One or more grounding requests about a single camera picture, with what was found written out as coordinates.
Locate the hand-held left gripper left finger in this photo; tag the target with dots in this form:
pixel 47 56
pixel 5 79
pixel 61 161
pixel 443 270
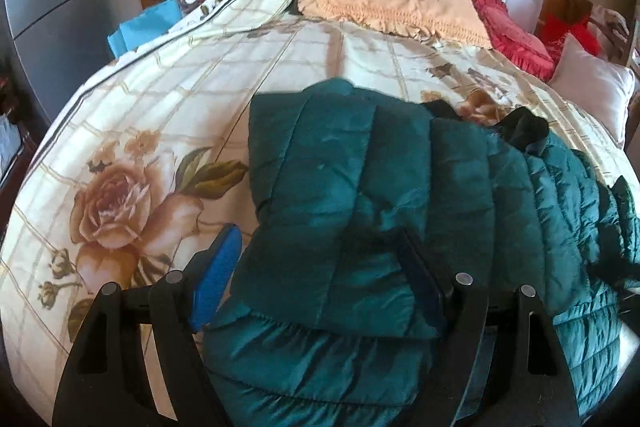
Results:
pixel 216 274

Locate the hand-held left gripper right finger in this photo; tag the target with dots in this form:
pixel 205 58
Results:
pixel 425 279

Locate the dark green puffer jacket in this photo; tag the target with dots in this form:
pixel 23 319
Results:
pixel 360 227

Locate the floral checked bed quilt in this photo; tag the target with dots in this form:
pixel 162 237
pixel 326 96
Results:
pixel 190 107

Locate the pale pink pillow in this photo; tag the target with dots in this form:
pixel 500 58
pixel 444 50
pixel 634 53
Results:
pixel 597 89

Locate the red ruffled cushion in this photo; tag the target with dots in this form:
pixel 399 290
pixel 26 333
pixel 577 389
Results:
pixel 515 34

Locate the red cloth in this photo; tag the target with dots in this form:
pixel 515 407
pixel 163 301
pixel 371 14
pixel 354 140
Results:
pixel 570 32

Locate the grey refrigerator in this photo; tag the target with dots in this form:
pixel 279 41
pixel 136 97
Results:
pixel 55 2

